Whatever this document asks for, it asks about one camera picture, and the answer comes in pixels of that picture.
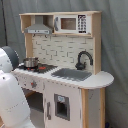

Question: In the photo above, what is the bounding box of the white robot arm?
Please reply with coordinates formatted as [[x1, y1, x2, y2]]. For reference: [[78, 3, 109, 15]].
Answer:
[[0, 46, 35, 128]]

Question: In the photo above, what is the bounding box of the wooden toy kitchen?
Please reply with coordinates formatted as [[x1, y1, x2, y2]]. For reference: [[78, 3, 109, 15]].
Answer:
[[14, 11, 114, 128]]

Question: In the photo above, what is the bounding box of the grey toy sink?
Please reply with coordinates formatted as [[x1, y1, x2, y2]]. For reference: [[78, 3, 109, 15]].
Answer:
[[52, 68, 92, 81]]

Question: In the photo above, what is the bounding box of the black toy faucet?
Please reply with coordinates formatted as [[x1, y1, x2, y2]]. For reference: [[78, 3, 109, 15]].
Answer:
[[75, 51, 93, 70]]

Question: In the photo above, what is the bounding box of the black toy stovetop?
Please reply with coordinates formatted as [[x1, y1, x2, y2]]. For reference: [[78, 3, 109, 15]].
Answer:
[[19, 63, 55, 73]]

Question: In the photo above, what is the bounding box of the silver toy pot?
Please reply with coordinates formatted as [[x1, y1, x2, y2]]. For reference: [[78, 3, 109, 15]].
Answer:
[[23, 57, 39, 68]]

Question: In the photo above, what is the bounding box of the right red stove knob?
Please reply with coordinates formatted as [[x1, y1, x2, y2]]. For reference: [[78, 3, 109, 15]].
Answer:
[[31, 81, 37, 88]]

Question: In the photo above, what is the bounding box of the grey ice dispenser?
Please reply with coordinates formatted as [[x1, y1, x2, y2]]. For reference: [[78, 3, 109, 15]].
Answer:
[[54, 94, 70, 120]]

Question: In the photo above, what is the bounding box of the white toy microwave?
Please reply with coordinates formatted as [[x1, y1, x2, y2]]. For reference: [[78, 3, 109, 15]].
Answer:
[[54, 14, 91, 34]]

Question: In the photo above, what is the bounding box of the grey range hood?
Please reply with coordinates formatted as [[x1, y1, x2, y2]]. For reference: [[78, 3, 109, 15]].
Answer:
[[24, 16, 53, 34]]

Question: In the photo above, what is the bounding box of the grey cabinet door handle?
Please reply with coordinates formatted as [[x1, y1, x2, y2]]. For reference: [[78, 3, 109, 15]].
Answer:
[[47, 102, 51, 120]]

